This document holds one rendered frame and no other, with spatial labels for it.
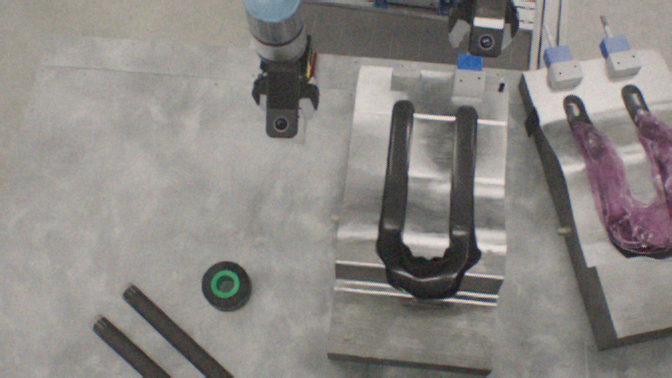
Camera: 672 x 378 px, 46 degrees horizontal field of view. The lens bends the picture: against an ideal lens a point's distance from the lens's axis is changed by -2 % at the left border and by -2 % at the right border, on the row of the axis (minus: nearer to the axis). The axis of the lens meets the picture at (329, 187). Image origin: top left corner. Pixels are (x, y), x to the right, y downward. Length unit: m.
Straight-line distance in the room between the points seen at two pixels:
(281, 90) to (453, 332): 0.46
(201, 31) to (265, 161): 1.17
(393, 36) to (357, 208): 1.05
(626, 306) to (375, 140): 0.48
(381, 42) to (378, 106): 0.88
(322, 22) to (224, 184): 0.95
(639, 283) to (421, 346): 0.35
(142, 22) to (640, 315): 1.83
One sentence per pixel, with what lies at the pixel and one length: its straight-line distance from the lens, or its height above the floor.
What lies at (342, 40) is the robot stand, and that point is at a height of 0.21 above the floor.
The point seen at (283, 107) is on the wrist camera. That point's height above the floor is 1.10.
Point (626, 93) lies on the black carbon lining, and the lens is 1.53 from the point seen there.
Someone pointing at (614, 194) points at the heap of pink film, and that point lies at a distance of 1.38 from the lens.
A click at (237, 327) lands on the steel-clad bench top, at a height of 0.80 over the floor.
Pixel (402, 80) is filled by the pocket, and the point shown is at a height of 0.86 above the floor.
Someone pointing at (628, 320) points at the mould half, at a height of 0.91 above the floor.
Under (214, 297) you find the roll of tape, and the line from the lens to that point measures 1.36.
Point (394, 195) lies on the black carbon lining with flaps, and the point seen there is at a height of 0.89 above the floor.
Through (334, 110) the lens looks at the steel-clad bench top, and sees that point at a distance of 1.50.
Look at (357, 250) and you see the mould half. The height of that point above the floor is 0.93.
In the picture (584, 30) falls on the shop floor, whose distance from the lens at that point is 2.62.
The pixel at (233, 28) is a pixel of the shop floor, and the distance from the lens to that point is 2.57.
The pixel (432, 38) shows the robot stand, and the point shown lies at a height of 0.21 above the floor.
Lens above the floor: 2.13
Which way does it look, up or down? 68 degrees down
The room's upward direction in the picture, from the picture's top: 6 degrees counter-clockwise
